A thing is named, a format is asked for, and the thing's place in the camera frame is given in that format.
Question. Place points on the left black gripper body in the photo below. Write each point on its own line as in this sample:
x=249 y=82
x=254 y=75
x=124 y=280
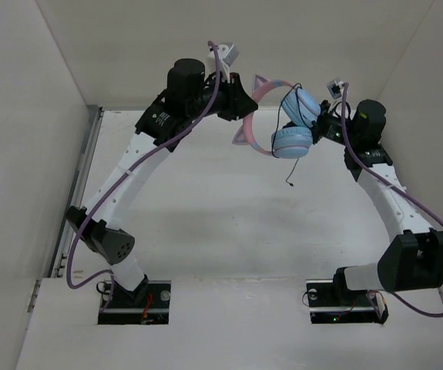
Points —
x=225 y=104

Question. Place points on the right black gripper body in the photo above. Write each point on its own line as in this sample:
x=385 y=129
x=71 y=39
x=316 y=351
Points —
x=328 y=126

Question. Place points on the pink blue cat-ear headphones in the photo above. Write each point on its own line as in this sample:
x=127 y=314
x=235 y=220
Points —
x=293 y=140

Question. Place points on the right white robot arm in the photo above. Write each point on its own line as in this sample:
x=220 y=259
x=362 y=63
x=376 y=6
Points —
x=414 y=258

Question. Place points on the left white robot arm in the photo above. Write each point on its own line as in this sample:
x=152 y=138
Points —
x=189 y=96

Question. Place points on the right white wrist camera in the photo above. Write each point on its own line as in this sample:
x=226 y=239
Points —
x=336 y=90

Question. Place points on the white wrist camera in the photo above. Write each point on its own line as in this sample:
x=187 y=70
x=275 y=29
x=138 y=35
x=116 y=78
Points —
x=336 y=90
x=227 y=54

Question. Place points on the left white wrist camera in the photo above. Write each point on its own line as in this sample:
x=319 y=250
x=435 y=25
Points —
x=227 y=54

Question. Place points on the left metal table rail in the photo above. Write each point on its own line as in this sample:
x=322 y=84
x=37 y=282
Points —
x=78 y=185

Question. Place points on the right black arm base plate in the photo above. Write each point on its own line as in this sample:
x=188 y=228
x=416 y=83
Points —
x=326 y=307

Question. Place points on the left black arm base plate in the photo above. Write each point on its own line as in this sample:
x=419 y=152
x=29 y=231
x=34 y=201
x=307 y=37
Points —
x=151 y=309

